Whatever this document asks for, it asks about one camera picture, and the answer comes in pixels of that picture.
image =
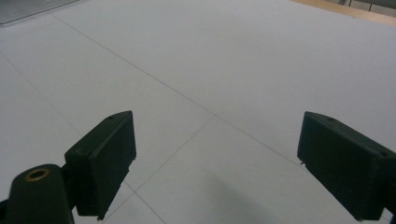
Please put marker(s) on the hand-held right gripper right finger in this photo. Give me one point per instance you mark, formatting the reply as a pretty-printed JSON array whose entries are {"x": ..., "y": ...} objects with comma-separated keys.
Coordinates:
[{"x": 342, "y": 165}]

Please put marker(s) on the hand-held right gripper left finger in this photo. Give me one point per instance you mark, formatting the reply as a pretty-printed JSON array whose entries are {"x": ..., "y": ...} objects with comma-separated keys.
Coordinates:
[{"x": 102, "y": 161}]

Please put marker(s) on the wooden table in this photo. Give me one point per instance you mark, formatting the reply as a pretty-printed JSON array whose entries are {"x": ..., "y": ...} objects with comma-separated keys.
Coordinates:
[{"x": 351, "y": 11}]

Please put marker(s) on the aluminium floor rail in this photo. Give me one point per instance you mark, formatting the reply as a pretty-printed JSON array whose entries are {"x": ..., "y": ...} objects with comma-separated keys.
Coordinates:
[{"x": 28, "y": 8}]

